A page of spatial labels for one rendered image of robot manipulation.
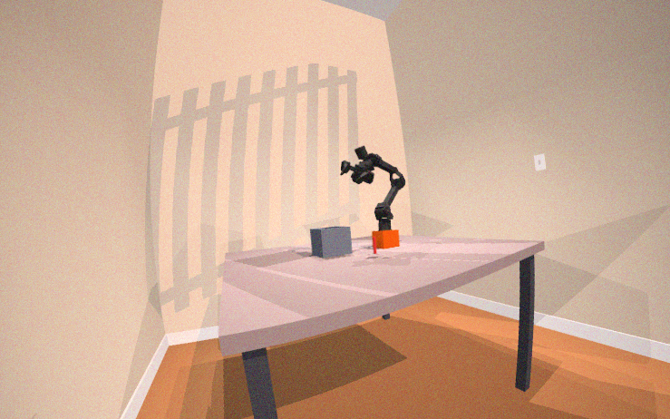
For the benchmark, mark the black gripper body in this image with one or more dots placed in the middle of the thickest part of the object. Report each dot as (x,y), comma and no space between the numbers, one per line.
(359,169)

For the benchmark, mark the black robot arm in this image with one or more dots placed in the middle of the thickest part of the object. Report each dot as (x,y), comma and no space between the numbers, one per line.
(383,210)

